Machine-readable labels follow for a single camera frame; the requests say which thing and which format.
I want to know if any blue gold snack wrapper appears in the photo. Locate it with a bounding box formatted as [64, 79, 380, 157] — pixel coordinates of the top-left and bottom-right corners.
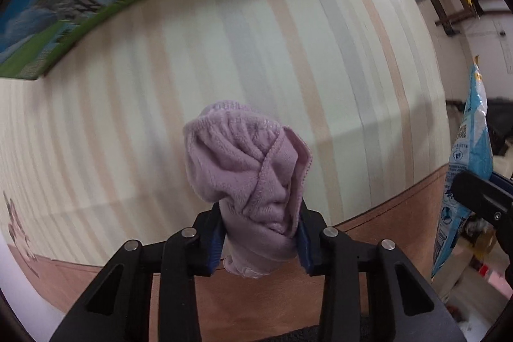
[431, 54, 495, 279]

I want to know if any purple fleece cloth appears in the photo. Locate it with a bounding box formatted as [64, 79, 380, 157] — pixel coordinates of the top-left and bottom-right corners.
[183, 101, 312, 279]

